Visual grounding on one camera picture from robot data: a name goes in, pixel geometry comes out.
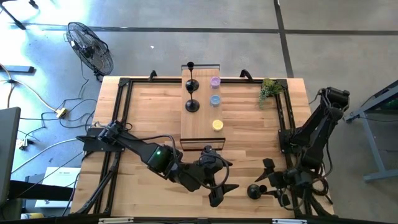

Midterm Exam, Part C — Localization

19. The black floor bar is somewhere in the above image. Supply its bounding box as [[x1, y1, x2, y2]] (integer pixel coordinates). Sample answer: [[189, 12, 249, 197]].
[[0, 65, 36, 74]]

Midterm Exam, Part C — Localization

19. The white floor cable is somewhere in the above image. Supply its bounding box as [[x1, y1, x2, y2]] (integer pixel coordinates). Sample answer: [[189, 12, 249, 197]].
[[11, 138, 82, 174]]

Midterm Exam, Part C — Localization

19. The black aluminium table frame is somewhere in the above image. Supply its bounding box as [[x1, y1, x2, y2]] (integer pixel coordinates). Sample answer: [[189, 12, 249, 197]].
[[73, 76, 335, 218]]

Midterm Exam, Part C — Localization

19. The beige floor cable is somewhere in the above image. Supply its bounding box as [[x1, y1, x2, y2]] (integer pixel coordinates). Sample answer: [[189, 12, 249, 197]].
[[0, 63, 60, 113]]

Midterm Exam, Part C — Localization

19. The blue candle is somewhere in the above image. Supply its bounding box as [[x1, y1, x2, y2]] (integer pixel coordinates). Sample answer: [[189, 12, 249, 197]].
[[209, 94, 222, 108]]

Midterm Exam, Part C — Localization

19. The white power adapter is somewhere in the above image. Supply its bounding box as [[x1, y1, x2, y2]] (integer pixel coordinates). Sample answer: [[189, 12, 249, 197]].
[[15, 138, 29, 151]]

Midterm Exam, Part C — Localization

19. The dark grey monitor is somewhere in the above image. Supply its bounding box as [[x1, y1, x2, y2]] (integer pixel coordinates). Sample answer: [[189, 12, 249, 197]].
[[0, 106, 22, 206]]

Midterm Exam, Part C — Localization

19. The grey metal workbench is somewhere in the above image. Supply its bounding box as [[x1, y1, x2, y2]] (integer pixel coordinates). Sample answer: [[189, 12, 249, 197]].
[[343, 79, 398, 184]]

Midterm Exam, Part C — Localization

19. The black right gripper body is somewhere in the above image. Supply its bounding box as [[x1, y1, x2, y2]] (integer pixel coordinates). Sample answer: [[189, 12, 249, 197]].
[[263, 157, 312, 208]]

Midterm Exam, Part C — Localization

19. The black floor fan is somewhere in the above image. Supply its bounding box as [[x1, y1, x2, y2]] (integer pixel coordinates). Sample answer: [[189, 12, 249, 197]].
[[64, 21, 114, 82]]

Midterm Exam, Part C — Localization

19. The coiled black cable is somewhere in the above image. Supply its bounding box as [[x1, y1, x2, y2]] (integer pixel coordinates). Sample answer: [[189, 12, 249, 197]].
[[312, 174, 334, 205]]

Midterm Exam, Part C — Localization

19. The wooden shelf with black frame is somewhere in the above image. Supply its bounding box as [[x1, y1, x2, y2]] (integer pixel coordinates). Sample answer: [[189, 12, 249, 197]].
[[179, 63, 226, 152]]

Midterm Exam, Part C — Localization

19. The black floor cable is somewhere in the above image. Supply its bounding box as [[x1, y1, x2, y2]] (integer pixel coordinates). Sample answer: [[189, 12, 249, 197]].
[[18, 98, 99, 130]]

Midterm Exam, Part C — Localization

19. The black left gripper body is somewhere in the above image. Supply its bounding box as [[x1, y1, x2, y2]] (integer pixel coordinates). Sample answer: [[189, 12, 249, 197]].
[[198, 145, 225, 208]]

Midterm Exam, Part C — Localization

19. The green artificial potted plant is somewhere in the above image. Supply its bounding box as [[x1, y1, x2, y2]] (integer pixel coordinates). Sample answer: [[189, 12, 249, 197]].
[[258, 78, 285, 110]]

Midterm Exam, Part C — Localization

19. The black metal candlestick holder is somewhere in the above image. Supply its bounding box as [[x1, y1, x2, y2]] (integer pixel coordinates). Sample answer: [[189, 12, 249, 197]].
[[185, 84, 200, 113], [246, 184, 268, 200], [185, 61, 200, 92]]

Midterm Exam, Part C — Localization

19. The silver metal bracket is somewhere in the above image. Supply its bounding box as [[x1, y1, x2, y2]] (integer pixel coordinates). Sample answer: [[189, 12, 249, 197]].
[[272, 218, 308, 224], [98, 217, 135, 224]]

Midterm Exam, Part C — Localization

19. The white cardboard box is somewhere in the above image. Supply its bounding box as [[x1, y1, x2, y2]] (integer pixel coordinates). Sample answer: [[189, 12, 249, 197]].
[[34, 166, 82, 208]]

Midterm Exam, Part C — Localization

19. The yellow tool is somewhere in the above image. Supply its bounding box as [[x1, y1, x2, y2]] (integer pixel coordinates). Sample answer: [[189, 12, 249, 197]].
[[19, 212, 45, 220]]

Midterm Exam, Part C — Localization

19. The black desk beam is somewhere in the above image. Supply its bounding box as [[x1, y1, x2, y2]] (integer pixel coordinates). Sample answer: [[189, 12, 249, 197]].
[[8, 179, 74, 202]]

